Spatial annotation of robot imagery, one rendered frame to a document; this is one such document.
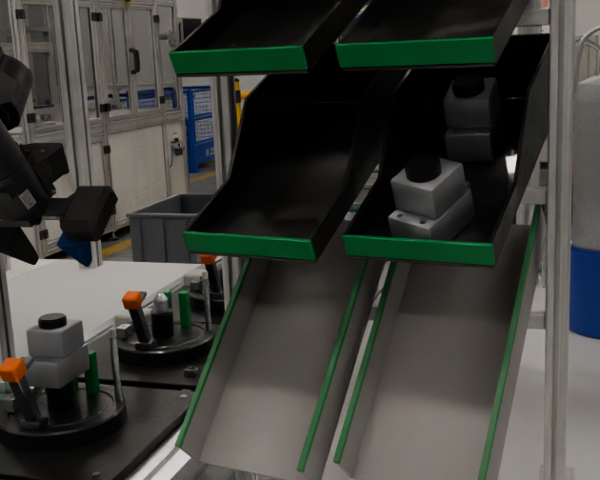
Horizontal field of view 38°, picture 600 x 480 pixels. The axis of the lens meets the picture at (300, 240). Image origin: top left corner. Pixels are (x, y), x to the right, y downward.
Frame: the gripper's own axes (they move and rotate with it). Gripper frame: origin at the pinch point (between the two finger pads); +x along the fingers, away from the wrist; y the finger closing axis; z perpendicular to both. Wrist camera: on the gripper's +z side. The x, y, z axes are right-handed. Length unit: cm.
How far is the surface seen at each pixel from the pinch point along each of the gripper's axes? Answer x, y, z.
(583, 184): 51, -55, 55
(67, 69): 53, 63, 94
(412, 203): -10.1, -41.3, -2.8
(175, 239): 146, 76, 118
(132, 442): 13.9, -10.0, -15.6
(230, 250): -6.8, -24.7, -5.8
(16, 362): 2.6, -0.7, -13.3
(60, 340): 6.0, -2.1, -8.4
